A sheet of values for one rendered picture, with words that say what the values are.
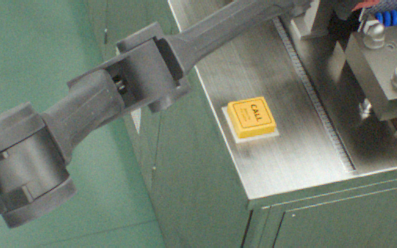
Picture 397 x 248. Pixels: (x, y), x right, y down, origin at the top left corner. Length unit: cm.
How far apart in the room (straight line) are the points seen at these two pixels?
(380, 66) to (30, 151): 91
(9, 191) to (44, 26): 219
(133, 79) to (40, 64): 172
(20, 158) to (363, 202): 100
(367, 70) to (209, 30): 43
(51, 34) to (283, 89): 140
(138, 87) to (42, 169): 38
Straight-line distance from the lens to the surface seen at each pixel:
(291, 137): 173
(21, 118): 92
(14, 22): 311
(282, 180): 167
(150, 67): 127
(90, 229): 263
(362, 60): 172
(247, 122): 170
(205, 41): 136
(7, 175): 92
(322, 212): 178
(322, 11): 186
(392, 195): 183
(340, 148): 173
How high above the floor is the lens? 225
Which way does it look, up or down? 52 degrees down
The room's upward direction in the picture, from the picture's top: 10 degrees clockwise
